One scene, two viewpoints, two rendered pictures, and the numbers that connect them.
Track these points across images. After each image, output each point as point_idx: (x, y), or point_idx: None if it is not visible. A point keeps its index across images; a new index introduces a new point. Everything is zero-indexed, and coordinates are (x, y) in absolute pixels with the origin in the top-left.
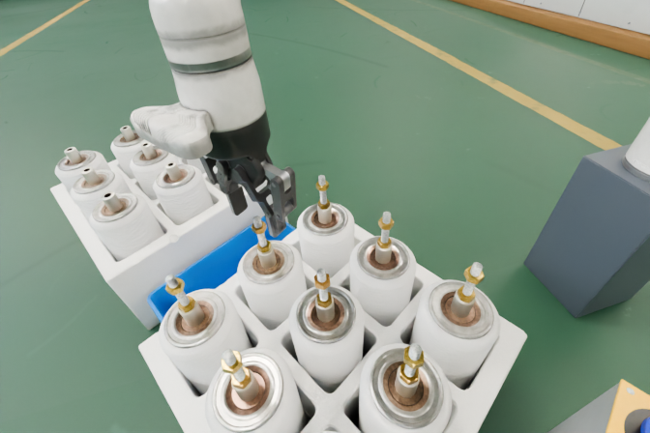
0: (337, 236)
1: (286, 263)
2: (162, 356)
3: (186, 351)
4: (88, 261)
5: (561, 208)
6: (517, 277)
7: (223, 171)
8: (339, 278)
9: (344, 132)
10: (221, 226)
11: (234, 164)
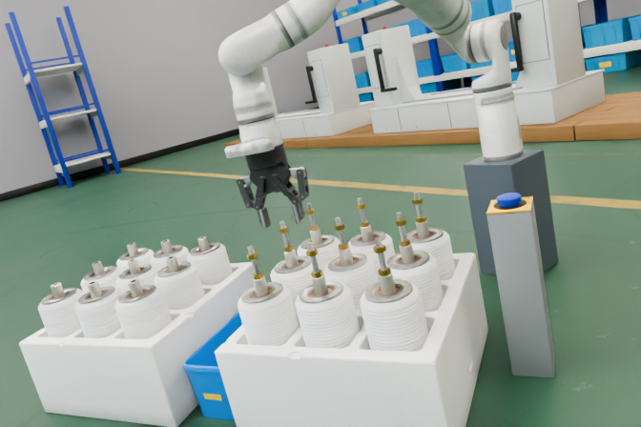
0: (331, 244)
1: (306, 260)
2: (239, 345)
3: (268, 301)
4: (60, 424)
5: (473, 206)
6: (480, 280)
7: (263, 183)
8: None
9: (284, 256)
10: (221, 309)
11: (270, 176)
